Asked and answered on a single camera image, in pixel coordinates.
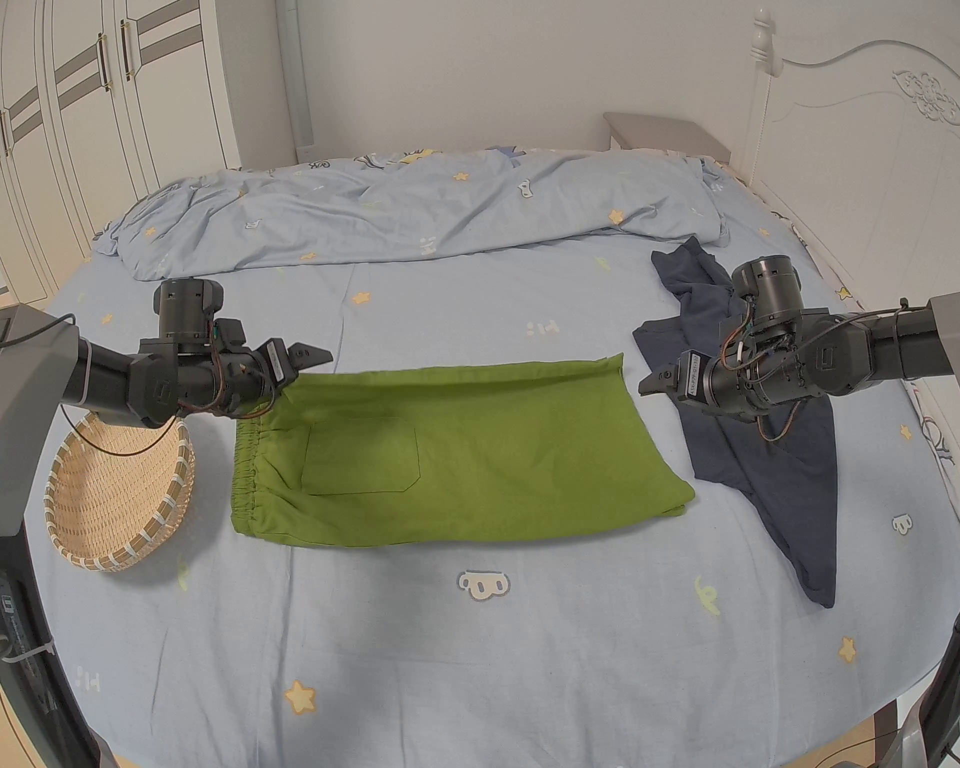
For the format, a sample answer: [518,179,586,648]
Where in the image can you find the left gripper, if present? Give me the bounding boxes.
[219,337,336,418]

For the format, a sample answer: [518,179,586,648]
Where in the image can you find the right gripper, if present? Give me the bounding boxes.
[636,348,760,423]

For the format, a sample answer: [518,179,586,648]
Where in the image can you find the green shorts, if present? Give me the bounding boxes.
[227,352,697,550]

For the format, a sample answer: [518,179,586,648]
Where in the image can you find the dark blue garment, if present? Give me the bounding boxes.
[632,236,838,609]

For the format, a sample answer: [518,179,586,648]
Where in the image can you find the round woven basket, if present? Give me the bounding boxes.
[43,408,198,575]

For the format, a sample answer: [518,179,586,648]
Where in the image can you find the pale blue quilt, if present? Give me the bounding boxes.
[93,146,732,282]

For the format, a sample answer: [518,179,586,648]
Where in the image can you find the grey bedside table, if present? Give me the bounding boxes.
[603,112,732,163]

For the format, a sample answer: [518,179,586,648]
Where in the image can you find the white wardrobe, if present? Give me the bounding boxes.
[0,0,243,318]

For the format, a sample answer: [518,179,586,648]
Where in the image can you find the black cable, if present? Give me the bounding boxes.
[817,737,905,768]
[71,408,187,459]

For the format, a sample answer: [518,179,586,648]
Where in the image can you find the pale grey wall pipe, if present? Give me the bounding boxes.
[276,0,316,162]

